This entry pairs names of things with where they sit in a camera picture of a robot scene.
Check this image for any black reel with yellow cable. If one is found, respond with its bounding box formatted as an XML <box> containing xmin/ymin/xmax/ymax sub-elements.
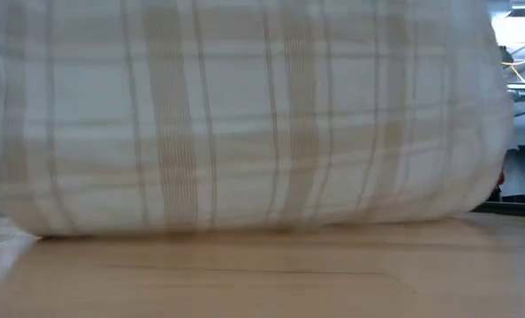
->
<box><xmin>499</xmin><ymin>42</ymin><xmax>525</xmax><ymax>84</ymax></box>

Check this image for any white beige plaid towel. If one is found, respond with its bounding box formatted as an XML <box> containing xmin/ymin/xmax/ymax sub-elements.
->
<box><xmin>0</xmin><ymin>0</ymin><xmax>514</xmax><ymax>238</ymax></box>

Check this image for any white hanging sheet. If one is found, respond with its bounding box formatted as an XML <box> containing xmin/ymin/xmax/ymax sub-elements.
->
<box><xmin>500</xmin><ymin>149</ymin><xmax>525</xmax><ymax>203</ymax></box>

